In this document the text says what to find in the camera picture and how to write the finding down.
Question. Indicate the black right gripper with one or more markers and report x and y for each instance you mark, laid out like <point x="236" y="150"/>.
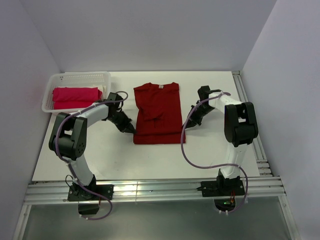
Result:
<point x="193" y="120"/>

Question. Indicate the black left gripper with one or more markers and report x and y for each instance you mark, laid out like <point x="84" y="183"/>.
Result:
<point x="124" y="127"/>

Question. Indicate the dark red t shirt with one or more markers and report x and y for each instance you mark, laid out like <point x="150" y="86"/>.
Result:
<point x="159" y="119"/>

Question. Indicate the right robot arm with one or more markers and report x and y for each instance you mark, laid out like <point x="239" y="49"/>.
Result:
<point x="240" y="129"/>

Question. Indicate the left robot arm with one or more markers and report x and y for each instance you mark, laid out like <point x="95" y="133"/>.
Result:
<point x="68" y="139"/>

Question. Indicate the white folded cloth in basket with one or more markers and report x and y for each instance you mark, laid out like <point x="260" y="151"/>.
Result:
<point x="103" y="89"/>

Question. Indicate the pink rolled t shirt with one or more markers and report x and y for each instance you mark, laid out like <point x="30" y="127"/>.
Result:
<point x="74" y="97"/>

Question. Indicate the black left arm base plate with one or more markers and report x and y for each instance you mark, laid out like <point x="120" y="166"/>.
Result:
<point x="105" y="191"/>

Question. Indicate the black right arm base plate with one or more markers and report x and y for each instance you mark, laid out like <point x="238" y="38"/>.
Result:
<point x="222" y="188"/>

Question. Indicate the aluminium frame rail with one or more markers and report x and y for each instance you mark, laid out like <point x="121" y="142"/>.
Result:
<point x="162" y="209"/>

